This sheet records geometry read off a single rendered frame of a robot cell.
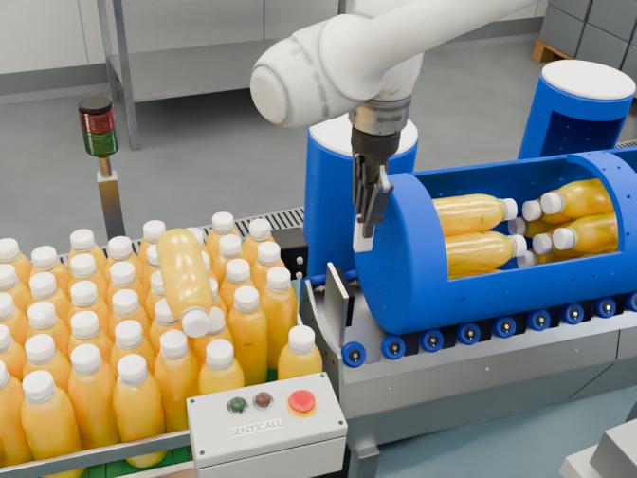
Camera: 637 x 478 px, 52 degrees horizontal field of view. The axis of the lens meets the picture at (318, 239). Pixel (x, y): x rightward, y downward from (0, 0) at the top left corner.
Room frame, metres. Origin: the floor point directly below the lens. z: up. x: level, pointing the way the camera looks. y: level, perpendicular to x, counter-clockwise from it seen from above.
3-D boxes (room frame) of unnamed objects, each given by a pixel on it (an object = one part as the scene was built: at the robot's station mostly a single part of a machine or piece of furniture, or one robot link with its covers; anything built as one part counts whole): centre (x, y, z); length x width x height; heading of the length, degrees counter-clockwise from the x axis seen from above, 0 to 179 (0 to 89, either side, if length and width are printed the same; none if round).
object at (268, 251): (0.91, 0.09, 1.09); 0.04 x 0.04 x 0.02
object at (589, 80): (1.96, -0.80, 1.03); 0.28 x 0.28 x 0.01
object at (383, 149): (0.89, -0.08, 1.32); 0.08 x 0.07 x 0.09; 19
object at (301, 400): (0.58, 0.01, 1.11); 0.04 x 0.04 x 0.01
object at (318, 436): (0.56, 0.05, 1.05); 0.20 x 0.10 x 0.10; 109
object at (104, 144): (1.12, 0.43, 1.18); 0.06 x 0.06 x 0.05
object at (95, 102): (1.12, 0.43, 1.18); 0.06 x 0.06 x 0.16
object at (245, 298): (0.79, 0.11, 1.09); 0.04 x 0.04 x 0.02
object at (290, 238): (1.08, 0.06, 0.95); 0.10 x 0.07 x 0.10; 19
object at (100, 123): (1.12, 0.43, 1.23); 0.06 x 0.06 x 0.04
